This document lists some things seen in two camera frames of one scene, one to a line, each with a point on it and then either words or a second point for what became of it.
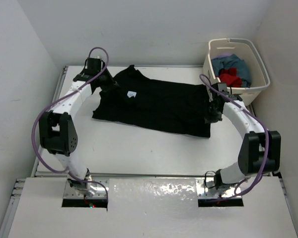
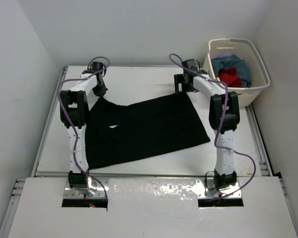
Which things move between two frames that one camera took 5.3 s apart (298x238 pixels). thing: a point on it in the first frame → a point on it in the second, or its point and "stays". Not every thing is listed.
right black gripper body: (212, 115) → (180, 78)
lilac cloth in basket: (224, 54) stays
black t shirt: (173, 106) → (116, 134)
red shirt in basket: (229, 77) stays
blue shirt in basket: (233, 61) stays
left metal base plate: (70, 193) stays
